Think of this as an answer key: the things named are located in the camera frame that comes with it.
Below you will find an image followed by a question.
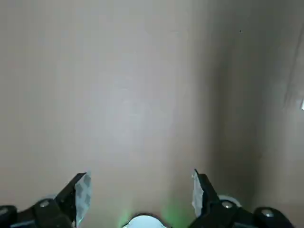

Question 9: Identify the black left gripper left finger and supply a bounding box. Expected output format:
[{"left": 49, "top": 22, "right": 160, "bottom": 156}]
[{"left": 0, "top": 170, "right": 93, "bottom": 228}]

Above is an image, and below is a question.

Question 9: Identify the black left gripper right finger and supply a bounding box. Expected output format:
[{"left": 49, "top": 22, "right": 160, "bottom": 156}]
[{"left": 190, "top": 168, "right": 296, "bottom": 228}]

